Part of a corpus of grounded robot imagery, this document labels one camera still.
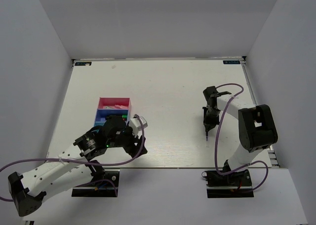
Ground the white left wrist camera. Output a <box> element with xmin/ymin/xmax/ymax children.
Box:
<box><xmin>129</xmin><ymin>116</ymin><xmax>148</xmax><ymax>137</ymax></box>

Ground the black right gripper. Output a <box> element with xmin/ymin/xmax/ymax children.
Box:
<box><xmin>203</xmin><ymin>106</ymin><xmax>221</xmax><ymax>131</ymax></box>

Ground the blue label sticker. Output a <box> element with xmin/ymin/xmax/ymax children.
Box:
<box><xmin>223</xmin><ymin>60</ymin><xmax>240</xmax><ymax>65</ymax></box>
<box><xmin>75</xmin><ymin>62</ymin><xmax>92</xmax><ymax>66</ymax></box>

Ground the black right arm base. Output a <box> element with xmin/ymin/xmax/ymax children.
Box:
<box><xmin>201</xmin><ymin>170</ymin><xmax>254</xmax><ymax>198</ymax></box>

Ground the green cap black highlighter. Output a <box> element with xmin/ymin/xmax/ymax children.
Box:
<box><xmin>105</xmin><ymin>114</ymin><xmax>127</xmax><ymax>120</ymax></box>

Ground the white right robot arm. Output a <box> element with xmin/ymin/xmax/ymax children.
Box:
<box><xmin>203</xmin><ymin>86</ymin><xmax>278</xmax><ymax>185</ymax></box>

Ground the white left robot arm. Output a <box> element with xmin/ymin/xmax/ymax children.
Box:
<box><xmin>8</xmin><ymin>115</ymin><xmax>148</xmax><ymax>217</ymax></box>

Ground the pink blue sorting tray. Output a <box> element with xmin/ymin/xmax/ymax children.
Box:
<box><xmin>94</xmin><ymin>97</ymin><xmax>132</xmax><ymax>126</ymax></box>

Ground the blue label sticker right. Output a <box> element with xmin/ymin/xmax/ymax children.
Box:
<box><xmin>223</xmin><ymin>60</ymin><xmax>240</xmax><ymax>65</ymax></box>

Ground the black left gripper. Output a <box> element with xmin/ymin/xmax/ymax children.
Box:
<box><xmin>108</xmin><ymin>123</ymin><xmax>148</xmax><ymax>158</ymax></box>

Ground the blue label sticker left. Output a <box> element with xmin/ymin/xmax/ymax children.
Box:
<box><xmin>75</xmin><ymin>62</ymin><xmax>92</xmax><ymax>66</ymax></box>

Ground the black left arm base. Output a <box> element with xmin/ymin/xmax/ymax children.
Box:
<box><xmin>71</xmin><ymin>170</ymin><xmax>120</xmax><ymax>198</ymax></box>

